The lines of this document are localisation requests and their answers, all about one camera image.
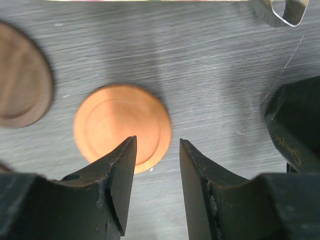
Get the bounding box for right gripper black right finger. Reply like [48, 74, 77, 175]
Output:
[179, 139, 320, 240]

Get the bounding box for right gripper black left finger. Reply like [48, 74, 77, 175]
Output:
[0, 136, 137, 240]

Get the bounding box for light wooden coaster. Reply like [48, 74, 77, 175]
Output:
[73, 84, 173, 174]

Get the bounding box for silver metal tongs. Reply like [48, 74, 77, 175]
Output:
[249, 0, 309, 28]

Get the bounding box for floral rectangular tray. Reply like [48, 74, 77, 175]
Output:
[44, 0, 249, 3]

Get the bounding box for black mug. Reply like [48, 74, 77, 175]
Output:
[264, 76, 320, 173]

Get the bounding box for medium brown wooden coaster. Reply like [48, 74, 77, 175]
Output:
[0, 21, 55, 129]

